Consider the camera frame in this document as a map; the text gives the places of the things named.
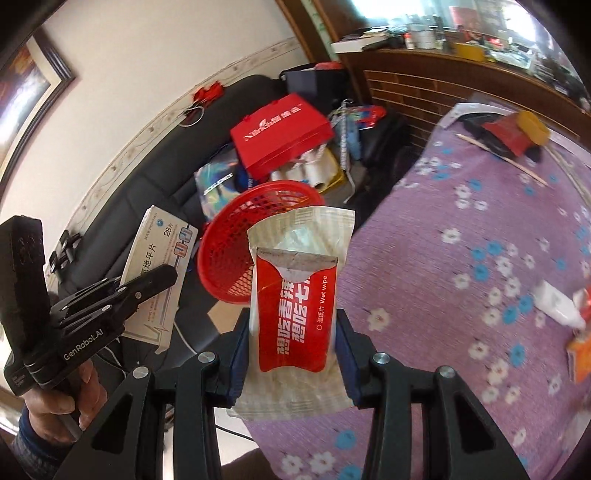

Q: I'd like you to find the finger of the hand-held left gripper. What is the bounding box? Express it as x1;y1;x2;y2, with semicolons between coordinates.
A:
50;264;179;330

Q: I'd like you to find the person's left hand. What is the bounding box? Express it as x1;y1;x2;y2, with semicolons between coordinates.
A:
24;357;107;445

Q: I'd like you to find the red plastic basket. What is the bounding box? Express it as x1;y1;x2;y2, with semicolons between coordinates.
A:
198;181;326;305

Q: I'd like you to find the white medicine box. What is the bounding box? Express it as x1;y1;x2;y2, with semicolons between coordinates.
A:
119;206;200;355

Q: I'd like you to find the colourful plastic bag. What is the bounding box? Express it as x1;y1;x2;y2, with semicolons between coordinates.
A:
330;104;387;160

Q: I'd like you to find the silver round tin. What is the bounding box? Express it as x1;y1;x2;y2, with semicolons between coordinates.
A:
413;25;437;49

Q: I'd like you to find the gold cardboard box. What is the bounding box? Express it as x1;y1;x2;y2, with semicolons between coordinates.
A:
270;148;348;195

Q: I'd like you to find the red and white wet wipe packet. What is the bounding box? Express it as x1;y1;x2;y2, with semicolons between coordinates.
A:
227;206;356;422

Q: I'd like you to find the black metal clip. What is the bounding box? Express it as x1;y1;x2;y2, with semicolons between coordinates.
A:
47;233;83;278

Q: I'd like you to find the white cord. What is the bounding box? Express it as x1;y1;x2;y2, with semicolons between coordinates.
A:
180;105;205;128

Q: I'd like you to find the black flat case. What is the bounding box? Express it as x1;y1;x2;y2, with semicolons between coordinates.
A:
462;114;542;163

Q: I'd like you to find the person's left forearm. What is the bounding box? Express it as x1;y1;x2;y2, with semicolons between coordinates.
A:
8;406;63;480

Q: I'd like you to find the red gift bag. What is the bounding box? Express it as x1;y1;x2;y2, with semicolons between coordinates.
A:
230;93;336;179

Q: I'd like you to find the dark blue paper bag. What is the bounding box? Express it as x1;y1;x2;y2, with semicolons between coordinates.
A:
279;62;352;101

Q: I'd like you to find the black leather sofa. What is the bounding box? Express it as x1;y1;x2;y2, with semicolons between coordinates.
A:
46;74;365;370

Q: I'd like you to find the holographic paper bag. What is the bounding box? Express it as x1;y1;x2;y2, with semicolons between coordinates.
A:
194;148;245;220

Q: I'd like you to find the wooden counter with brick front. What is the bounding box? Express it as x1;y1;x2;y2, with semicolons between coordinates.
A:
335;41;591;153

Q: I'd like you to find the purple floral blanket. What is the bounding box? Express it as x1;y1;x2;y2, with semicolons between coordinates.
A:
249;104;591;480

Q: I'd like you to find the red cloth with tassels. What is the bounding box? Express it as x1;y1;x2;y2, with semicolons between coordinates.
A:
192;80;225;103

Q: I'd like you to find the yellow carton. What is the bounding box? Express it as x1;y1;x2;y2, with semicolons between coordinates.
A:
455;42;486;64

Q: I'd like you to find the white book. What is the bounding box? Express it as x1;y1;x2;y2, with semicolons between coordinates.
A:
331;34;393;54

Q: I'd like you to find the wooden stick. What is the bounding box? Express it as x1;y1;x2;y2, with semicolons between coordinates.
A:
456;133;548;186

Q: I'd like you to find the white plastic bottle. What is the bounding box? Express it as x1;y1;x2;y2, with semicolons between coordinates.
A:
533;281;587;329

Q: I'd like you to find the orange cardboard box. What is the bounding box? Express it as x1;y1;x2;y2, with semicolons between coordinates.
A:
567;336;591;384

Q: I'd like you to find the framed wall picture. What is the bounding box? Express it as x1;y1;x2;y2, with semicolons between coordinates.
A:
0;28;77;185

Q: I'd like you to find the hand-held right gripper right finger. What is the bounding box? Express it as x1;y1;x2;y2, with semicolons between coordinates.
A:
335;308;532;480

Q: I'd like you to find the yellow box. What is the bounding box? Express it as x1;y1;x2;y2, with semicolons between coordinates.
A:
517;111;551;146

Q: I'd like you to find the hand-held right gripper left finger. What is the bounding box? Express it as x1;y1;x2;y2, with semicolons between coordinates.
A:
51;314;253;480

